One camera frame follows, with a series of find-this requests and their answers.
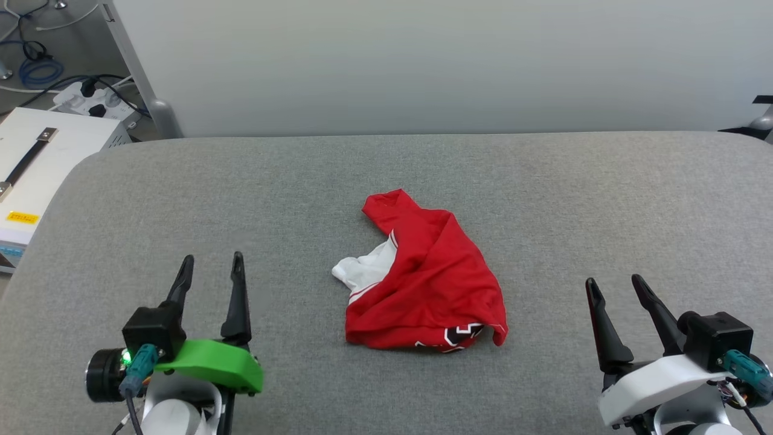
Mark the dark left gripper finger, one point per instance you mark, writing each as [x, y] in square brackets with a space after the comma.
[238, 302]
[183, 281]

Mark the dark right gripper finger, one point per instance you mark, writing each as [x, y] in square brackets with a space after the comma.
[661, 314]
[607, 332]

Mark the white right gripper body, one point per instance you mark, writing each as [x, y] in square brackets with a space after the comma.
[652, 383]

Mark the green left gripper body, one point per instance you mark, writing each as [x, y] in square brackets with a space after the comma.
[211, 362]

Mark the red and white basketball jersey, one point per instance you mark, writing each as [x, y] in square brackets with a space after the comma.
[435, 284]

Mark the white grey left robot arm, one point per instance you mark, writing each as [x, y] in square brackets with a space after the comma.
[175, 417]

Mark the yellow warning sticker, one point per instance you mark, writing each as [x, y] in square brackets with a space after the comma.
[22, 217]

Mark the white equipment box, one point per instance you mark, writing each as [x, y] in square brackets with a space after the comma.
[54, 163]

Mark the white power strip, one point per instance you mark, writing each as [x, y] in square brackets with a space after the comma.
[96, 103]

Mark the black and grey stand base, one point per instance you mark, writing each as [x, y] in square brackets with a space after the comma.
[758, 121]

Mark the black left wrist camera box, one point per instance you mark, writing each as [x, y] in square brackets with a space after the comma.
[154, 331]

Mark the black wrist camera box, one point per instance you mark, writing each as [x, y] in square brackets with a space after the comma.
[154, 331]
[721, 335]

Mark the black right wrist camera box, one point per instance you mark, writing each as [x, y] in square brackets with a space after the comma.
[721, 335]

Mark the teal left camera connector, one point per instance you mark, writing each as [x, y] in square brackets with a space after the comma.
[137, 365]

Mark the teal camera connector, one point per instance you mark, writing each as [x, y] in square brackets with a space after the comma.
[137, 365]
[749, 371]

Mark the teal right camera connector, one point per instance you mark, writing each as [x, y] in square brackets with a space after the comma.
[749, 371]

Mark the grey metal frame leg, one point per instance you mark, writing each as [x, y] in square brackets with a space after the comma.
[145, 84]

